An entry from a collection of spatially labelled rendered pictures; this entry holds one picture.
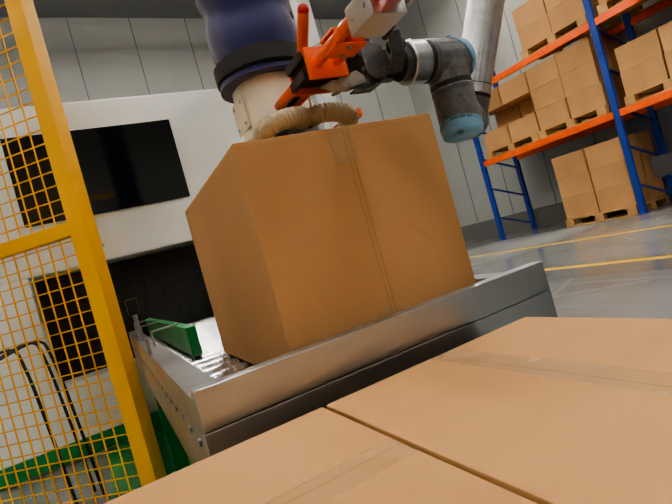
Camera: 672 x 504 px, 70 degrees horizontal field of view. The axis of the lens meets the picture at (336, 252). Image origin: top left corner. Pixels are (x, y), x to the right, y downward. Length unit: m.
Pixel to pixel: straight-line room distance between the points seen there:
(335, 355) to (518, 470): 0.39
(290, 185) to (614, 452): 0.58
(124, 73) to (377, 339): 10.08
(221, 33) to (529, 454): 1.00
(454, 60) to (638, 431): 0.83
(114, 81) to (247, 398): 10.01
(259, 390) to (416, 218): 0.42
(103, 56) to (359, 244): 10.08
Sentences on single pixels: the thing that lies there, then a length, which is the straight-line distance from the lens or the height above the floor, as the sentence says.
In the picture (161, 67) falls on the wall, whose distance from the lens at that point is 10.85.
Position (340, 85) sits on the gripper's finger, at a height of 1.04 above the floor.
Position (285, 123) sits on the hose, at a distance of 0.97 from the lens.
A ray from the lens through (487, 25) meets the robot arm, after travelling 1.25.
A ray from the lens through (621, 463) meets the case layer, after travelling 0.42.
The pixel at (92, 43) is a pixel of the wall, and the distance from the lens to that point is 10.85.
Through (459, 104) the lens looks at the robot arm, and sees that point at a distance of 1.08.
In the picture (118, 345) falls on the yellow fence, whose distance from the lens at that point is 1.43.
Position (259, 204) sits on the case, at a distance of 0.78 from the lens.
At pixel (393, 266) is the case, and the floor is 0.68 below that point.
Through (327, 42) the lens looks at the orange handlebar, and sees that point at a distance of 0.87.
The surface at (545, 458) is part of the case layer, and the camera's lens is 0.43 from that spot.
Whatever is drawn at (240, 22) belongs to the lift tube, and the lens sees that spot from 1.16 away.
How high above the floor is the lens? 0.75
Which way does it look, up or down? 1 degrees down
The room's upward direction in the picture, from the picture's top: 16 degrees counter-clockwise
